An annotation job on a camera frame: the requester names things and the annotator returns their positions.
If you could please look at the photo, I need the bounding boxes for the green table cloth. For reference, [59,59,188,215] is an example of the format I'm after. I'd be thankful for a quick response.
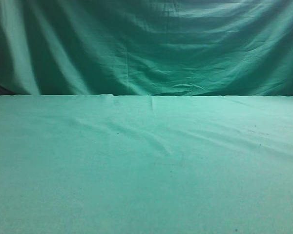
[0,95,293,234]

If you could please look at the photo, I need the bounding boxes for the green backdrop curtain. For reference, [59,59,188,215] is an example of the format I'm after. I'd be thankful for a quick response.
[0,0,293,96]

